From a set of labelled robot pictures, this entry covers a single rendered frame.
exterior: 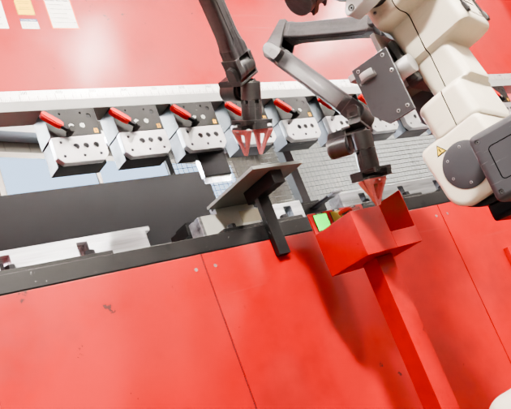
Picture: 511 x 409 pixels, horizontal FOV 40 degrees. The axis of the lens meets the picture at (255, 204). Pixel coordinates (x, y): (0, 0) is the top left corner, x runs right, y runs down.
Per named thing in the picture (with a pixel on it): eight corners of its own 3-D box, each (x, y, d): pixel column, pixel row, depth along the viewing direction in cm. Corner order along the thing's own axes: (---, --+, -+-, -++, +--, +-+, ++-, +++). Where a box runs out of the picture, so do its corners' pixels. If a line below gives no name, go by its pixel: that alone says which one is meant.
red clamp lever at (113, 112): (112, 105, 198) (143, 122, 201) (107, 112, 201) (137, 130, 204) (110, 109, 197) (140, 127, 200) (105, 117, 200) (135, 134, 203)
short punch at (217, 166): (207, 182, 213) (196, 154, 216) (203, 185, 215) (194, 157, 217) (234, 178, 219) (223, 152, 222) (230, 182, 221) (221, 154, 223)
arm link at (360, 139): (364, 125, 188) (373, 125, 193) (341, 132, 192) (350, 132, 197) (371, 150, 188) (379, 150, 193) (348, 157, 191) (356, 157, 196)
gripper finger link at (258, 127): (240, 155, 202) (238, 122, 201) (259, 152, 207) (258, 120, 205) (255, 156, 197) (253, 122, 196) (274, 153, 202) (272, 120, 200)
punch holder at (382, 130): (373, 131, 258) (355, 92, 263) (358, 143, 265) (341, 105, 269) (401, 128, 267) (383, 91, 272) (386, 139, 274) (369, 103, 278)
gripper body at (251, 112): (230, 127, 199) (229, 101, 198) (259, 124, 205) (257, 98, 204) (245, 127, 194) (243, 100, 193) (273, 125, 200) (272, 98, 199)
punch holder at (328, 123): (333, 135, 246) (315, 95, 250) (319, 147, 253) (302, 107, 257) (363, 132, 255) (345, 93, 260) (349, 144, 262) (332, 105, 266)
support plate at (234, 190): (252, 169, 188) (251, 165, 188) (207, 210, 208) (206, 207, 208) (303, 162, 199) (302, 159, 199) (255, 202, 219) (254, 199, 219)
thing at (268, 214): (298, 242, 188) (269, 170, 194) (269, 261, 199) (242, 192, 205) (309, 239, 190) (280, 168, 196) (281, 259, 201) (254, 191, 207)
